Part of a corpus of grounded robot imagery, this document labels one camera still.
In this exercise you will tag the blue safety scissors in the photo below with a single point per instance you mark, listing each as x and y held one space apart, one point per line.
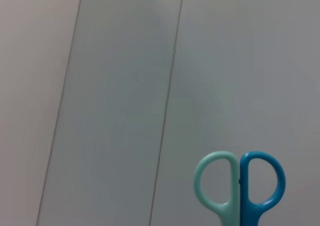
235 186

